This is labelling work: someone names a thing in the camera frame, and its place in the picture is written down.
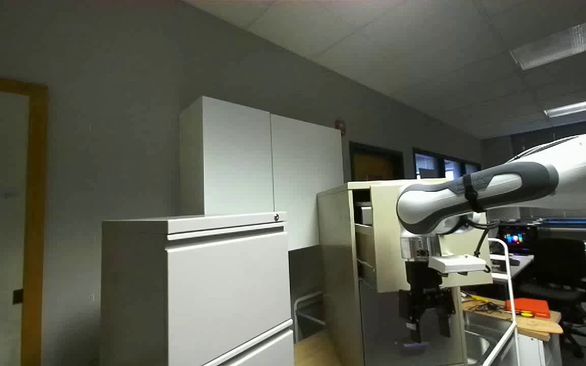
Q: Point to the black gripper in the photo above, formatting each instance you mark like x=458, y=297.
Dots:
x=423, y=294

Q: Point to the beige top file drawer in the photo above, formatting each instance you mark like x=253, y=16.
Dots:
x=385, y=248

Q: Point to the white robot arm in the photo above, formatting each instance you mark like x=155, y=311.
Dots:
x=550, y=175

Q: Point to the beige file cabinet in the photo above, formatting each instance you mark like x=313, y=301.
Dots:
x=366, y=326

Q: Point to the wooden workbench top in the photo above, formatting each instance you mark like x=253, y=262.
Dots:
x=526, y=322

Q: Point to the grey lateral file cabinet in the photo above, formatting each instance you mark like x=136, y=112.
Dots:
x=195, y=292

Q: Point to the tall white storage cabinet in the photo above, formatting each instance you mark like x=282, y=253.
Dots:
x=239, y=160

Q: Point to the orange box on bench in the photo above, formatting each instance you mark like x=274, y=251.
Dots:
x=538, y=307

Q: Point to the black office chair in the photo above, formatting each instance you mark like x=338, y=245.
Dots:
x=558, y=276

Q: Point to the dark doorway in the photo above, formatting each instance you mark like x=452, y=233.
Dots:
x=375, y=163

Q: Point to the fluorescent ceiling light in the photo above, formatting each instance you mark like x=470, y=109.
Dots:
x=566, y=111

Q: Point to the ceiling light panel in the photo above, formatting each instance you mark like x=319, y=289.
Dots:
x=551, y=48

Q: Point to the wood framed whiteboard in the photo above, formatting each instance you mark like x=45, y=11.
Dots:
x=22, y=167

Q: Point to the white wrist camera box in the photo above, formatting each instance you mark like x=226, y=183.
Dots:
x=459, y=262

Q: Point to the white metal cart frame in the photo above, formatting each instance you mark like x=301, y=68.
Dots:
x=491, y=324

